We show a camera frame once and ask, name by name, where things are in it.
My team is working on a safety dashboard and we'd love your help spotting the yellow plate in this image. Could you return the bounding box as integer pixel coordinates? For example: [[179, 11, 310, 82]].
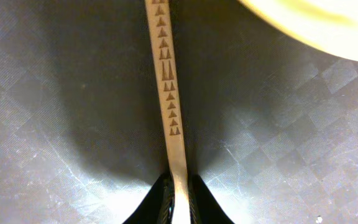
[[240, 0, 358, 61]]

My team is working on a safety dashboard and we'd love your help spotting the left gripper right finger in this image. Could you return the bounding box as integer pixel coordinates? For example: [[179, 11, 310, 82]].
[[189, 175, 234, 224]]

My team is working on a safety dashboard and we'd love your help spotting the wooden chopstick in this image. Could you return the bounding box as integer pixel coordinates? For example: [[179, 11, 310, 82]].
[[145, 0, 191, 224]]

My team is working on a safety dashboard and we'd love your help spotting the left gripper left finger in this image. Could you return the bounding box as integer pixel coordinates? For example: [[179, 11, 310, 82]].
[[124, 173, 175, 224]]

